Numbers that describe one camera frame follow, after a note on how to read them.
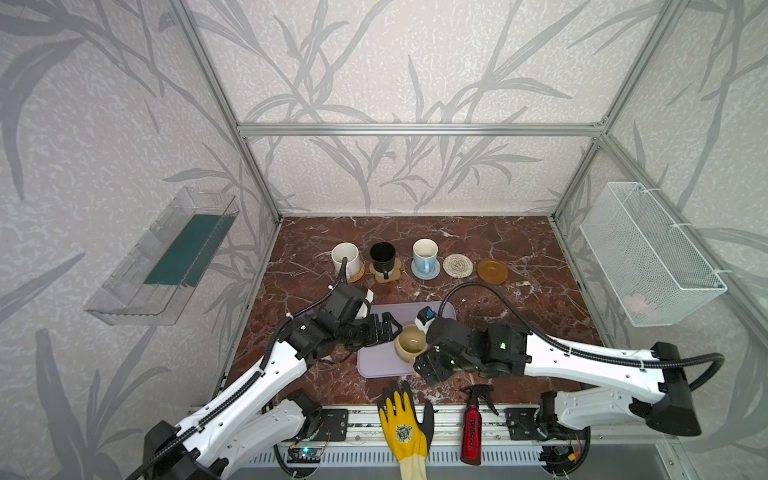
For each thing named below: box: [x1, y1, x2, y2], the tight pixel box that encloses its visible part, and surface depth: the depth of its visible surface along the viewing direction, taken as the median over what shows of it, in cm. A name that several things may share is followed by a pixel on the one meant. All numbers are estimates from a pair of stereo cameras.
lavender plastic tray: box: [441, 301, 457, 319], surface depth 95 cm
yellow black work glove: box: [377, 380, 438, 480], surface depth 73 cm
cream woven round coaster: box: [442, 253, 474, 279], surface depth 107 cm
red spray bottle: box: [460, 384, 499, 465], surface depth 72 cm
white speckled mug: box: [331, 242, 361, 281], surface depth 101 cm
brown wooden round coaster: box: [477, 259, 508, 286], surface depth 106 cm
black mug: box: [370, 242, 396, 280], surface depth 98 cm
